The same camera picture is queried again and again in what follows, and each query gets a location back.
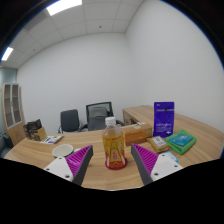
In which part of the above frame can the small blue and white packet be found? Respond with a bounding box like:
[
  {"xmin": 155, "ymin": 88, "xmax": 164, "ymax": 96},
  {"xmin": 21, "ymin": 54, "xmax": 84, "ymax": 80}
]
[{"xmin": 163, "ymin": 150, "xmax": 179, "ymax": 164}]

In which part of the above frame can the wooden glass-door cabinet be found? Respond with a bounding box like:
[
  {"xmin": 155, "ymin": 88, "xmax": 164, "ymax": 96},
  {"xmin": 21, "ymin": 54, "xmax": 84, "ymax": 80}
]
[{"xmin": 0, "ymin": 82, "xmax": 27, "ymax": 147}]

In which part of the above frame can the dark grey padded office chair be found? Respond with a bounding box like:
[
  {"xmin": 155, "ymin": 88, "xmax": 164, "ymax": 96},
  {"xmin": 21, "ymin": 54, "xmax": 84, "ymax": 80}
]
[{"xmin": 57, "ymin": 109, "xmax": 83, "ymax": 134}]

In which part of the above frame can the orange drink bottle white cap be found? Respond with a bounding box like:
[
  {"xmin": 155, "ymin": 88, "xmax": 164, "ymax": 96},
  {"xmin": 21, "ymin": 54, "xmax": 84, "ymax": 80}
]
[{"xmin": 101, "ymin": 116, "xmax": 127, "ymax": 169}]

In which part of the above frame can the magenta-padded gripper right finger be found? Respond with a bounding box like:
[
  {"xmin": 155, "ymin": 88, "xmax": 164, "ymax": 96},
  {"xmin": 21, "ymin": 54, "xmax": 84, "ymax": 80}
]
[{"xmin": 130, "ymin": 143, "xmax": 184, "ymax": 186}]

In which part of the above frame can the flat dark brown carton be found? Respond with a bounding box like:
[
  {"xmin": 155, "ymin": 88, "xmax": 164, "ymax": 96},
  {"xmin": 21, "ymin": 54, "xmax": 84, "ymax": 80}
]
[{"xmin": 25, "ymin": 118, "xmax": 44, "ymax": 132}]

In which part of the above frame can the green and white leaflet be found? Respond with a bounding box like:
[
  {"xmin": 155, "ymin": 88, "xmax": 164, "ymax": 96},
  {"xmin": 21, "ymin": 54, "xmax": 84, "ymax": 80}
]
[{"xmin": 39, "ymin": 134, "xmax": 64, "ymax": 145}]

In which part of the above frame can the wooden side desk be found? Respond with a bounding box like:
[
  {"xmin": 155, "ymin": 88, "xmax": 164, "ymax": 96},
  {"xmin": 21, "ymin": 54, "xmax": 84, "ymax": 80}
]
[{"xmin": 121, "ymin": 105, "xmax": 155, "ymax": 126}]

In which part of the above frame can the black mesh office chair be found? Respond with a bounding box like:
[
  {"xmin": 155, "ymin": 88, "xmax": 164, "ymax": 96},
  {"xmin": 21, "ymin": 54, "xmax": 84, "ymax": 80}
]
[{"xmin": 79, "ymin": 101, "xmax": 125, "ymax": 132}]

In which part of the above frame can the tall dark brown carton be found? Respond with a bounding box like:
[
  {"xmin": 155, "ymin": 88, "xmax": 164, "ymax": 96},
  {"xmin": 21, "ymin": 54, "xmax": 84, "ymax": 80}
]
[{"xmin": 22, "ymin": 123, "xmax": 33, "ymax": 140}]

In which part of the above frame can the large ceiling light panel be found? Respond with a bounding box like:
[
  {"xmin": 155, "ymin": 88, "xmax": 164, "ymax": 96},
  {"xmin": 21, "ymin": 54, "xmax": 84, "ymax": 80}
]
[{"xmin": 45, "ymin": 0, "xmax": 83, "ymax": 17}]

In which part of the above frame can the purple standing pouch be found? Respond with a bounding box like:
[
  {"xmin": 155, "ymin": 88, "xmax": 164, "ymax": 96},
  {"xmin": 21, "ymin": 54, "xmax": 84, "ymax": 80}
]
[{"xmin": 153, "ymin": 101, "xmax": 175, "ymax": 139}]

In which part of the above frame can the small ceiling light panel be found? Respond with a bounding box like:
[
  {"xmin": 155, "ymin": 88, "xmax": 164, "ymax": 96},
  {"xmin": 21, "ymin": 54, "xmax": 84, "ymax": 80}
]
[{"xmin": 0, "ymin": 46, "xmax": 15, "ymax": 62}]

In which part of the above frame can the blue flat packet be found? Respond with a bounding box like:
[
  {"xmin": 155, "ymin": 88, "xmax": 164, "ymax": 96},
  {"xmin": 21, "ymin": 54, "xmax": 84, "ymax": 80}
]
[{"xmin": 169, "ymin": 133, "xmax": 192, "ymax": 148}]

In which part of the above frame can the green patterned mug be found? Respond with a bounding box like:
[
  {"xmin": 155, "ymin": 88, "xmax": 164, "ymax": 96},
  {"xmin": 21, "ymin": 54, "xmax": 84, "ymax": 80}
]
[{"xmin": 51, "ymin": 143, "xmax": 75, "ymax": 159}]

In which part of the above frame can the flat round red coaster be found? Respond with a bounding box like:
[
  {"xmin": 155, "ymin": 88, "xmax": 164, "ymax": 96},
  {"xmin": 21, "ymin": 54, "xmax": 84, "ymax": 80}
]
[{"xmin": 104, "ymin": 157, "xmax": 129, "ymax": 171}]

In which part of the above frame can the tan flat packet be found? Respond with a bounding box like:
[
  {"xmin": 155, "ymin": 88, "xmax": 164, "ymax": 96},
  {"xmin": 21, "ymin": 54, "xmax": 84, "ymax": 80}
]
[{"xmin": 146, "ymin": 135, "xmax": 170, "ymax": 154}]

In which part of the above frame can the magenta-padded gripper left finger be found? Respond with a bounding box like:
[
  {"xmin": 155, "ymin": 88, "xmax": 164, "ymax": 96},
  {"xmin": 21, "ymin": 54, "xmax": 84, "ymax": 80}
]
[{"xmin": 43, "ymin": 144, "xmax": 95, "ymax": 187}]

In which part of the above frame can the orange-brown cardboard box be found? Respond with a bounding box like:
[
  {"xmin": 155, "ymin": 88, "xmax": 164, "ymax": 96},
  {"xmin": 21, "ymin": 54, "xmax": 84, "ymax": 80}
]
[{"xmin": 122, "ymin": 123, "xmax": 154, "ymax": 147}]

